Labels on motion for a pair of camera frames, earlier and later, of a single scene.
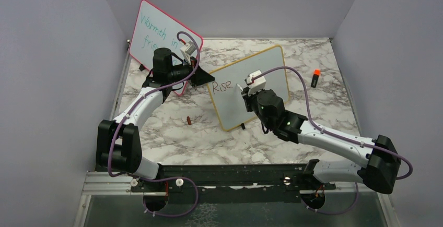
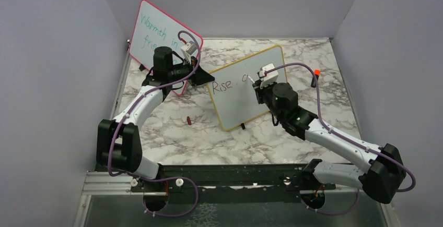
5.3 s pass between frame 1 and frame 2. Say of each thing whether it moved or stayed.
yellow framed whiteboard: stayed
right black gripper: moved
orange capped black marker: stayed
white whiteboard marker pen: moved
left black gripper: stayed
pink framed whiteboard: stayed
